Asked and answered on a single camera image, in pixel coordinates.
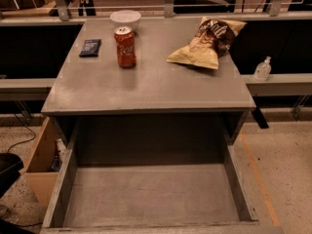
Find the red coke can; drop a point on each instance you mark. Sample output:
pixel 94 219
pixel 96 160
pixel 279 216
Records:
pixel 125 44

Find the open grey top drawer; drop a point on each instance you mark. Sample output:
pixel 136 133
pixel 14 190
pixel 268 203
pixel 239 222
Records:
pixel 152 174

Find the grey cabinet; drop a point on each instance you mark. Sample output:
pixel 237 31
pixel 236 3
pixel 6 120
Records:
pixel 98 85

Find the dark blue snack packet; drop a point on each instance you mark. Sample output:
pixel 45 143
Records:
pixel 90 48

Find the yellow brown chip bag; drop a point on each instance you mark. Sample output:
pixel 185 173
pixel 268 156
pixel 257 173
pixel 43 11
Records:
pixel 212 40

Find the white bowl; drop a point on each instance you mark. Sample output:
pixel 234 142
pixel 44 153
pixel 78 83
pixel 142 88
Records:
pixel 126 18

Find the items inside cardboard box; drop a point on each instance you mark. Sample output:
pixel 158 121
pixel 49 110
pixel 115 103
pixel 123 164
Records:
pixel 59 157

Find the clear sanitizer bottle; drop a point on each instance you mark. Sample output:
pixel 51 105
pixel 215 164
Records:
pixel 262 71

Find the cardboard box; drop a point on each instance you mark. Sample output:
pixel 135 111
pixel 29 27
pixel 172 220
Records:
pixel 42 155

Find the grey bench rail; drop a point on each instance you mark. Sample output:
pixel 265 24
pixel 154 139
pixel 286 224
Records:
pixel 278 85

